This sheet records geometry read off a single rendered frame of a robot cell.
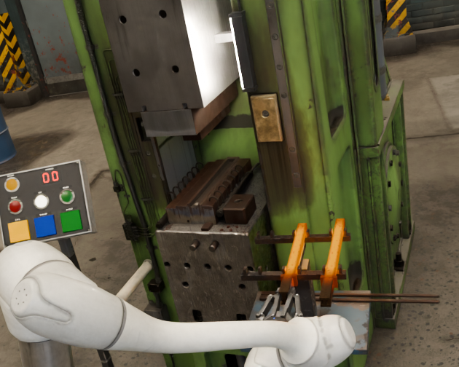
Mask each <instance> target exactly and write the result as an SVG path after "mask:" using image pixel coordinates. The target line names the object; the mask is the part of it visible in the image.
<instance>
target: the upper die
mask: <svg viewBox="0 0 459 367"><path fill-rule="evenodd" d="M237 96H238V89H237V85H236V81H234V82H233V83H232V84H231V85H230V86H228V87H227V88H226V89H225V90H224V91H223V92H221V93H220V94H219V95H218V96H217V97H216V98H214V99H213V100H212V101H211V102H210V103H209V104H208V105H207V106H206V107H205V108H188V107H186V108H185V109H176V110H164V111H147V110H145V111H142V112H141V117H142V120H143V124H144V128H145V131H146V136H147V137H159V136H176V135H197V134H198V133H199V132H200V131H201V130H202V129H203V128H204V127H205V126H206V125H207V124H208V123H209V122H211V121H212V120H213V119H214V118H215V117H216V116H217V115H218V114H219V113H220V112H221V111H222V110H223V109H224V108H225V107H227V106H228V105H229V104H230V103H231V102H232V101H233V100H234V99H235V98H236V97H237Z"/></svg>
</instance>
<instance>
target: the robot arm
mask: <svg viewBox="0 0 459 367"><path fill-rule="evenodd" d="M279 290H280V288H278V289H277V290H276V291H275V295H272V294H270V295H269V296H268V297H267V299H266V301H265V303H264V304H263V306H262V308H261V309H260V311H259V312H257V313H256V314H255V316H256V320H251V321H224V322H198V323H177V322H168V321H164V320H158V319H156V318H154V317H151V316H149V315H147V314H146V313H144V312H142V311H141V310H139V309H137V308H135V307H134V306H132V305H131V304H129V303H127V302H126V301H125V300H123V299H121V298H119V297H117V296H115V295H113V294H111V293H109V292H107V291H105V290H103V289H102V288H99V287H98V286H97V285H96V284H95V283H94V282H93V281H92V280H90V279H89V278H88V277H86V276H85V275H84V274H83V273H82V272H80V271H79V270H78V269H77V268H76V267H75V266H74V264H73V263H72V261H71V260H70V259H68V258H67V257H66V256H65V255H64V254H63V253H61V252H60V251H59V250H57V249H56V248H54V247H52V246H51V245H48V244H47V243H44V242H40V241H35V240H28V241H25V242H19V243H16V244H14V245H10V246H8V247H6V248H5V249H4V250H3V251H2V252H0V306H1V310H2V312H3V315H4V319H5V321H6V324H7V327H8V329H9V332H10V333H11V334H12V335H13V336H14V337H15V338H17V339H18V344H19V348H20V356H21V360H22V364H23V367H74V359H73V354H72V348H71V345H72V346H75V347H82V348H90V349H97V350H122V351H136V352H152V353H166V354H179V353H193V352H210V351H219V350H236V349H245V348H252V349H251V351H250V352H249V354H248V357H247V358H246V362H245V365H244V367H335V366H337V365H338V364H340V363H341V362H342V361H344V360H345V359H346V358H347V357H349V356H350V354H351V353H352V352H353V351H354V348H355V344H356V335H355V333H354V330H353V328H352V326H351V324H350V323H349V322H348V321H347V320H346V319H345V318H343V317H341V316H340V315H324V316H321V317H317V316H315V317H303V314H302V312H301V305H300V299H299V294H295V293H296V291H295V287H294V281H293V278H292V279H291V284H290V288H289V292H288V293H287V300H286V303H285V306H284V308H283V310H282V311H279V309H280V305H281V301H283V298H282V294H281V293H279ZM294 302H295V307H296V313H295V316H294V318H293V317H292V316H290V312H291V308H292V306H293V303H294ZM272 305H273V308H272V312H271V313H270V314H269V315H267V314H268V312H269V311H270V309H271V307H272Z"/></svg>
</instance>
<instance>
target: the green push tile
mask: <svg viewBox="0 0 459 367"><path fill-rule="evenodd" d="M60 219H61V225H62V230H63V233H66V232H72V231H76V230H80V229H83V227H82V219H81V214H80V210H73V211H69V212H65V213H60Z"/></svg>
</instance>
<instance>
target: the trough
mask: <svg viewBox="0 0 459 367"><path fill-rule="evenodd" d="M234 160H235V159H228V160H227V161H226V162H225V163H224V164H223V165H222V166H221V167H220V169H219V170H218V171H217V172H216V174H215V175H214V176H213V177H212V178H211V180H210V181H209V182H208V183H207V184H206V185H205V186H204V187H203V188H202V190H201V191H200V192H199V193H198V194H197V196H196V197H195V198H194V199H193V200H192V201H191V202H190V204H189V205H190V207H191V208H198V205H195V203H196V202H199V201H201V199H202V198H203V197H204V196H205V195H206V194H207V192H208V191H209V190H210V189H211V187H212V186H213V185H214V184H215V183H216V182H217V181H218V179H219V178H220V177H221V175H222V174H223V173H224V172H225V170H226V169H227V168H228V167H229V166H230V165H231V164H232V162H233V161H234Z"/></svg>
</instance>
